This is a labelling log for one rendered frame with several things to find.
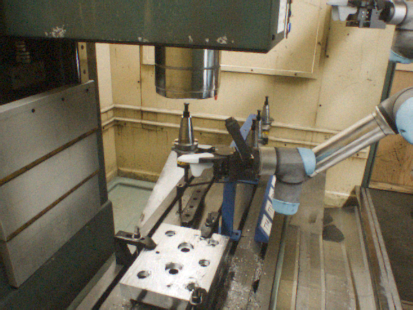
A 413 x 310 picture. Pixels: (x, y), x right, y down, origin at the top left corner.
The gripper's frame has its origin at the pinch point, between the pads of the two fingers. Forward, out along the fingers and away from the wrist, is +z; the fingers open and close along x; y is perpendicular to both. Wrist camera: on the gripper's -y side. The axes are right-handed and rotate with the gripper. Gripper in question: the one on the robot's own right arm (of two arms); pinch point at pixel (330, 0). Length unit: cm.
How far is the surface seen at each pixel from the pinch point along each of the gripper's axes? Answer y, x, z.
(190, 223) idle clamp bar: 74, 3, 41
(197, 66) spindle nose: 15, -23, 45
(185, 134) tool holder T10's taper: 33, -17, 46
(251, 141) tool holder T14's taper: 44.1, 1.8, 20.9
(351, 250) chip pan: 103, 8, -35
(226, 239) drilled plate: 71, -13, 32
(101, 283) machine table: 80, -15, 71
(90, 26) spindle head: 8, -17, 67
